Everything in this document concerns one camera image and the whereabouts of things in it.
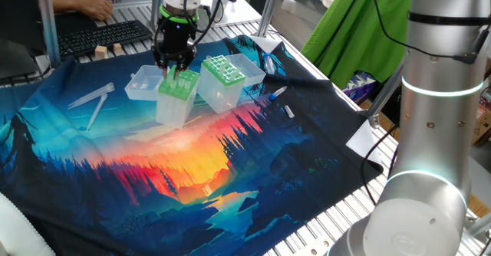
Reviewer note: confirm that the slanted aluminium frame post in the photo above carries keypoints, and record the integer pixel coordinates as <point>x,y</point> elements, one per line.
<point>383,99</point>

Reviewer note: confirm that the slim blue-capped conical tube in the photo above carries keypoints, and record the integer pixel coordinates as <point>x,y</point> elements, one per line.
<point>278,92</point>

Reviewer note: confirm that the black computer keyboard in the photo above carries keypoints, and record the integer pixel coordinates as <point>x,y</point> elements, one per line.
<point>103,35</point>

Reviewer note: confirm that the cardboard box red label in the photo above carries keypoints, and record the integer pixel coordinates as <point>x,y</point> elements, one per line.
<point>483,127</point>

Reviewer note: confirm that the bright green fabric sheet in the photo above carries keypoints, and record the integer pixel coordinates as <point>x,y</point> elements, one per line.
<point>345,37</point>

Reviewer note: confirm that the person bare hand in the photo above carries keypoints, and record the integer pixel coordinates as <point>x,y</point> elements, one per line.
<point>95,8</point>

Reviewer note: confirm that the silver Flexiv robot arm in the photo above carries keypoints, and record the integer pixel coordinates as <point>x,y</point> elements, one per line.
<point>429,133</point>

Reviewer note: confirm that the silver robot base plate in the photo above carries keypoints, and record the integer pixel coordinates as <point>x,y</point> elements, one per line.
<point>316,248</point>

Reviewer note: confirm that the blue patterned box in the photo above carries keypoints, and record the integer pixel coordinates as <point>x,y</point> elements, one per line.
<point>358,87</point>

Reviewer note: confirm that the person dark clothed torso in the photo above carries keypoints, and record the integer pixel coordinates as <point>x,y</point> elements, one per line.
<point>19,18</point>

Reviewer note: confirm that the printed sunset landscape cloth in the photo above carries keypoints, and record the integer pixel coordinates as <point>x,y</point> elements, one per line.
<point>192,171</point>

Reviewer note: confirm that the clear box green tip rack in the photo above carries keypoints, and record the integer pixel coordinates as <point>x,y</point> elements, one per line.
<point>174,112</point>
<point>218,99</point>

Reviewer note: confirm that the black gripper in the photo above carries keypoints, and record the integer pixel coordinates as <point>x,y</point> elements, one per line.
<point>175,37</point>

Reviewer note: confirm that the aluminium frame beam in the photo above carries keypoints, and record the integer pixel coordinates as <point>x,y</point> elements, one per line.
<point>479,225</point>

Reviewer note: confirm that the person bare forearm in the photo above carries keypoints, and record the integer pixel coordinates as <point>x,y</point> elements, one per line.
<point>65,4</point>

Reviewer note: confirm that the white stand with base plate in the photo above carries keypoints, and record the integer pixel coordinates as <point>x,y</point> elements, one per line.
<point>241,14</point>

